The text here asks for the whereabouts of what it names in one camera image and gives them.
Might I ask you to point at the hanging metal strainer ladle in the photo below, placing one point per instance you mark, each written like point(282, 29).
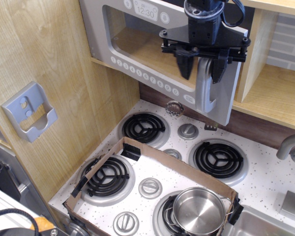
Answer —
point(174, 108)

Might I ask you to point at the metal sink basin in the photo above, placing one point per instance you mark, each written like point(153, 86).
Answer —
point(247, 221)

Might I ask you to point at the middle silver stove knob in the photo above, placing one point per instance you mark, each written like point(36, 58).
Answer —
point(173, 153)

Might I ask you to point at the centre silver stove knob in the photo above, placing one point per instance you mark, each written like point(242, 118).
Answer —
point(150, 188)

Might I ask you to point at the silver toy faucet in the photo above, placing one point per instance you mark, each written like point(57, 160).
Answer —
point(287, 148)

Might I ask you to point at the front right black burner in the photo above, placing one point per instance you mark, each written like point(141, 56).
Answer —
point(163, 221)

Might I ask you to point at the back silver stove knob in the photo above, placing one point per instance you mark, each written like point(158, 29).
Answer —
point(188, 131)

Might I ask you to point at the wooden shelf board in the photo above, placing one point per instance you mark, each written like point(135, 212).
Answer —
point(269, 96)

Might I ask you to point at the front silver stove knob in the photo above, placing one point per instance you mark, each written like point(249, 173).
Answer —
point(126, 224)

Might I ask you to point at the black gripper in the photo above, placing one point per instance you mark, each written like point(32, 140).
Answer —
point(210, 39)

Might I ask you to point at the silver oven front knob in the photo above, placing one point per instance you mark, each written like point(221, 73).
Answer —
point(76, 230)

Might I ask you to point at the front left black burner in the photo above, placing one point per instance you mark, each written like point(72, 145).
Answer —
point(111, 184)

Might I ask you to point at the grey wall phone holder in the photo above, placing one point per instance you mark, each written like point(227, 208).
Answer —
point(23, 105)

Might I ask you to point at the hanging metal slotted spatula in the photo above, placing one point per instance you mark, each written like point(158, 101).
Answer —
point(211, 126)

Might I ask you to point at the silver stove knob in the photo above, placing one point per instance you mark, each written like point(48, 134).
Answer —
point(150, 188)
point(188, 131)
point(173, 153)
point(126, 224)

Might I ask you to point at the back left black burner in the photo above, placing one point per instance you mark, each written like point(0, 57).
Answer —
point(145, 127)

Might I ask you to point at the silver toy microwave door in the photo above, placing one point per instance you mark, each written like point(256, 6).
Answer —
point(124, 34)

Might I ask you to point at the stainless steel pot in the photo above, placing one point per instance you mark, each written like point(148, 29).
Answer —
point(199, 212)

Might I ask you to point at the black burner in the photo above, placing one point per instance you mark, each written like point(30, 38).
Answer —
point(163, 221)
point(221, 159)
point(111, 184)
point(145, 127)

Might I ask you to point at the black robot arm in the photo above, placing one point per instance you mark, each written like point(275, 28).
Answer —
point(206, 10)

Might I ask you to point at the brown cardboard barrier frame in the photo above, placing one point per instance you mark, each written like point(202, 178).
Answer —
point(174, 175)

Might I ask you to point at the back right black burner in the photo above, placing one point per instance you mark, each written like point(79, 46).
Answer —
point(221, 159)

